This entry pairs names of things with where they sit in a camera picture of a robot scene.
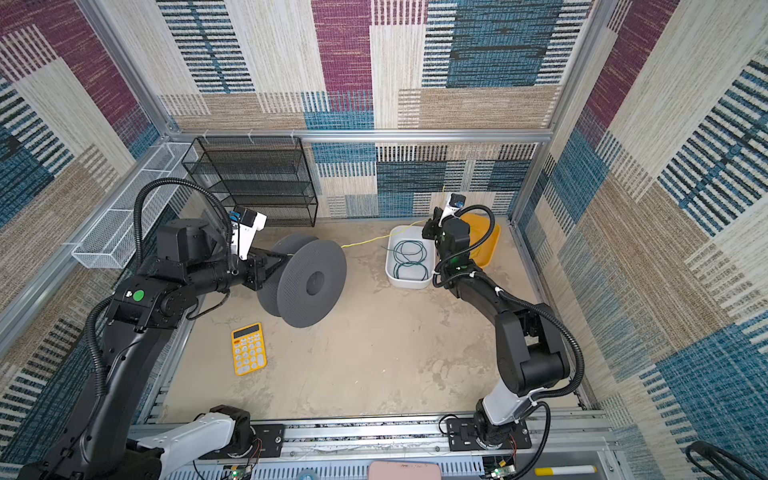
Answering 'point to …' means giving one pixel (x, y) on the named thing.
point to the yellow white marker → (542, 471)
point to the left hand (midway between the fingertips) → (283, 252)
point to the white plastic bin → (411, 276)
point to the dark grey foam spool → (308, 287)
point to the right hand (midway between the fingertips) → (436, 210)
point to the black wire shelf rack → (269, 174)
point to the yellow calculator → (249, 350)
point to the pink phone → (404, 470)
